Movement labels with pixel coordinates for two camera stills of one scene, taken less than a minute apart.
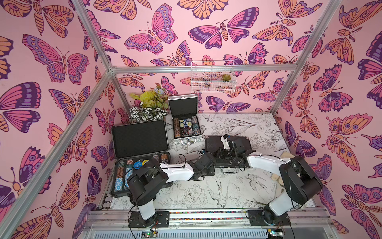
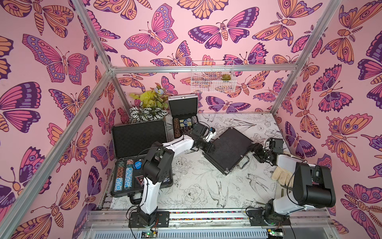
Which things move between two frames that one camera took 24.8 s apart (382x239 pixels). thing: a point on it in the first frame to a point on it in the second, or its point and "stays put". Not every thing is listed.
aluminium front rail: (114, 223) stays put
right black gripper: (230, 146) to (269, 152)
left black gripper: (212, 170) to (205, 150)
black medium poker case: (232, 152) stays put
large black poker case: (134, 143) stays put
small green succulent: (226, 77) stays put
